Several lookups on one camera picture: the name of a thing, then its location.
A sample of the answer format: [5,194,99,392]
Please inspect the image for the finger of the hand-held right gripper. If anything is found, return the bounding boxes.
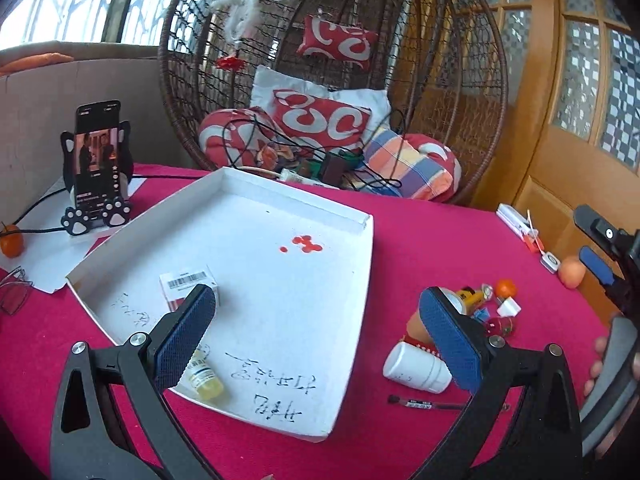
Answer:
[573,204,628,253]
[579,246,620,288]

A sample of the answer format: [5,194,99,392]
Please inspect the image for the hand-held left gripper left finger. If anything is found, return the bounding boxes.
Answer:
[50,283,218,480]

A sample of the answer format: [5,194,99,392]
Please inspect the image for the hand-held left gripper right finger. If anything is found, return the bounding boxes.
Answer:
[417,286,583,480]

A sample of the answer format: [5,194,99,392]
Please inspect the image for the white pill bottle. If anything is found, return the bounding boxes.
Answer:
[383,341,453,394]

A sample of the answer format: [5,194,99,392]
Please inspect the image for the black pen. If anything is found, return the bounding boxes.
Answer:
[388,395,511,411]

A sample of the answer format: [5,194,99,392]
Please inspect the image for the white cardboard tray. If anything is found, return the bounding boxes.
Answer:
[66,166,375,443]

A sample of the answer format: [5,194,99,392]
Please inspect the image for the person's right hand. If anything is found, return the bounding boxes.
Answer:
[584,335,608,397]

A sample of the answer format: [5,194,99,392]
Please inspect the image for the peach coloured egg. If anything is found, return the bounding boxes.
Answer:
[557,256,587,290]

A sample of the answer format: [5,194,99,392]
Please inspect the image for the orange round object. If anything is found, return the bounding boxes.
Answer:
[406,310,437,346]

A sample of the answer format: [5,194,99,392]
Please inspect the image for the small red and white box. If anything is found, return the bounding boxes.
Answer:
[159,267,221,316]

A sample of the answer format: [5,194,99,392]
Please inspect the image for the red transparent ball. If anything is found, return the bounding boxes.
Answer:
[484,316,516,339]

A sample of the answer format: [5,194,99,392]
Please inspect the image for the small yellow liquid vial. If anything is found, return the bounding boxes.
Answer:
[181,345,224,402]

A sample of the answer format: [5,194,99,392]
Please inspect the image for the white rectangular box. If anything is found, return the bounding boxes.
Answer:
[496,204,531,236]

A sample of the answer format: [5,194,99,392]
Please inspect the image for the pink red tablecloth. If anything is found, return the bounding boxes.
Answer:
[0,162,616,480]

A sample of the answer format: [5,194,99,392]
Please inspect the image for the wooden glass door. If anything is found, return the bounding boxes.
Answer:
[470,0,640,311]

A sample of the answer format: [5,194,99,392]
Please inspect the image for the white paper sheet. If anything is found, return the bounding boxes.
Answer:
[14,175,146,295]

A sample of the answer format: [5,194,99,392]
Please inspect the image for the black cat phone stand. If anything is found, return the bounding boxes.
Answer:
[60,120,133,237]

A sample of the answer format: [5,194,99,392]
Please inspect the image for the red seat cushion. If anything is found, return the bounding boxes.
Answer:
[415,134,462,203]

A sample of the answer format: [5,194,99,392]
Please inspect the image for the plaid cushion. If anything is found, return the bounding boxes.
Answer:
[362,127,448,201]

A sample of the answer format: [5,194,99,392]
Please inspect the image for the black smartphone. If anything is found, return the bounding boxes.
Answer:
[74,100,123,209]

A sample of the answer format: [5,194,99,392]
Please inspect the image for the tangerine with stem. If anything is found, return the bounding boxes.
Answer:
[0,222,25,259]

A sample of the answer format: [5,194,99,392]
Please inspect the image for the round red patterned cushion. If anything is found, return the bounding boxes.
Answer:
[197,107,281,168]

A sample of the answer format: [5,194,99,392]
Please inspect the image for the black power adapter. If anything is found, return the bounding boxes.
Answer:
[320,152,351,186]

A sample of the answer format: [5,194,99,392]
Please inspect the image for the wicker hanging egg chair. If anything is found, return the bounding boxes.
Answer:
[157,0,508,206]

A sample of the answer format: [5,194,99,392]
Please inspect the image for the cardboard sheet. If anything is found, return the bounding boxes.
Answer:
[0,57,201,226]

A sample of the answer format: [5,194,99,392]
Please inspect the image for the square red patterned cushion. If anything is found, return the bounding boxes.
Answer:
[272,89,373,153]

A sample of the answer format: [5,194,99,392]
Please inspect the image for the white pillow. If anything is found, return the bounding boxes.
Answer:
[250,65,392,146]

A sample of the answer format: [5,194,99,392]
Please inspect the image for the orange cloth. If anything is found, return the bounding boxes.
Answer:
[0,51,76,73]

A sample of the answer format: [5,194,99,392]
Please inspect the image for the small red patterned pillow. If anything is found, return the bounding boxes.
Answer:
[296,14,379,65]

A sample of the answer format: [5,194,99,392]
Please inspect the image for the white feather flower decoration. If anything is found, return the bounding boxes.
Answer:
[210,0,321,56]

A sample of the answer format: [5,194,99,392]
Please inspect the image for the window with lattice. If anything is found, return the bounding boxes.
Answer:
[0,0,201,51]

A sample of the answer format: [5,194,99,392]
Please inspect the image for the black phone cable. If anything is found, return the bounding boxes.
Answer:
[10,174,211,235]

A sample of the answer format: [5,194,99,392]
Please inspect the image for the thin frame eyeglasses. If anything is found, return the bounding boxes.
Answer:
[0,266,35,317]

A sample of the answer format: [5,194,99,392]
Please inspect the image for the black charging cable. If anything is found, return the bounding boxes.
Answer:
[220,110,406,196]

